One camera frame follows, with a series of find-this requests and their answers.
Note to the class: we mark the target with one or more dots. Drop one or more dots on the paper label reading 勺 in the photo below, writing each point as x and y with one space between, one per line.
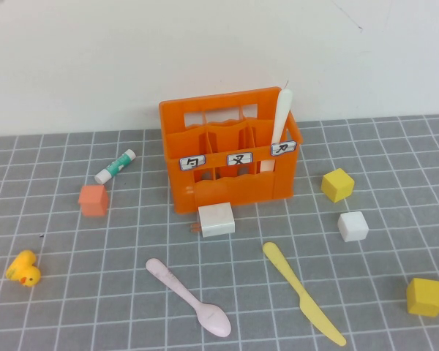
193 163

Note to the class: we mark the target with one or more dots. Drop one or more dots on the yellow wooden cube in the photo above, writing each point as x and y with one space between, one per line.
424 298
336 184

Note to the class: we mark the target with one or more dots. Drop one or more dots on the white charger plug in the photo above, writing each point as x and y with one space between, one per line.
216 221

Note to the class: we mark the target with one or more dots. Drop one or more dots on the orange plastic cutlery holder crate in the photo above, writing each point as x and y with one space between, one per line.
234 190

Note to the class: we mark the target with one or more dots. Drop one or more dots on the salmon orange cube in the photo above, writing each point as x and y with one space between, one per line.
92 203

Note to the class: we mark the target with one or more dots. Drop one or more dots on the paper label reading 叉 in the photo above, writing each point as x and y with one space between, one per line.
240 159

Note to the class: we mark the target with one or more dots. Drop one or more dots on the white plastic knife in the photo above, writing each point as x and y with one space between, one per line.
282 113

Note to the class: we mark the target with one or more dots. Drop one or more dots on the white cube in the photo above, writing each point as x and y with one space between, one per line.
353 226

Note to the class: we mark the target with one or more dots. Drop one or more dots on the yellow plastic knife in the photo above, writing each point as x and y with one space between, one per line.
307 303

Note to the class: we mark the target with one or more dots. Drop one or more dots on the yellow rubber duck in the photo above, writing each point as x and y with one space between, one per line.
25 274

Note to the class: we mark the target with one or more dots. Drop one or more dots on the white green glue stick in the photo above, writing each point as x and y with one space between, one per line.
115 167

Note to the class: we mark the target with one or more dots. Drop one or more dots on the paper label reading 刀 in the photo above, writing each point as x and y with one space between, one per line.
283 148

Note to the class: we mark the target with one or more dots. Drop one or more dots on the pink plastic spoon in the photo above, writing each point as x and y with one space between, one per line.
212 318

